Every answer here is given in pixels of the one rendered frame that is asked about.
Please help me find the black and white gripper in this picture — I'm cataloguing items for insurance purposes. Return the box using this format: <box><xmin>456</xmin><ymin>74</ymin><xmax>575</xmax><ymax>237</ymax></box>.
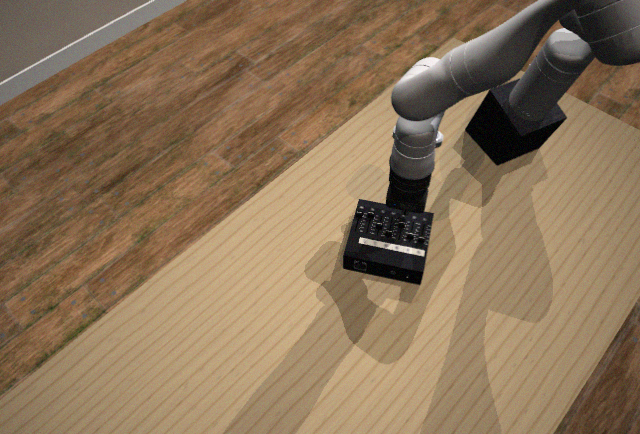
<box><xmin>386</xmin><ymin>144</ymin><xmax>435</xmax><ymax>216</ymax></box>

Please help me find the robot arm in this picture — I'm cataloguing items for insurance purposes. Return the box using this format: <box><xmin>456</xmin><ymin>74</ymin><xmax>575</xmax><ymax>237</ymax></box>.
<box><xmin>391</xmin><ymin>0</ymin><xmax>640</xmax><ymax>158</ymax></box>

